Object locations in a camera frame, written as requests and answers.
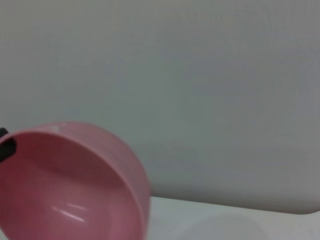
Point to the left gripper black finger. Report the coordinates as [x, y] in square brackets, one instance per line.
[2, 131]
[7, 150]

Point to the pink plastic bowl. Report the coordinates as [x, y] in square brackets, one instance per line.
[75, 185]

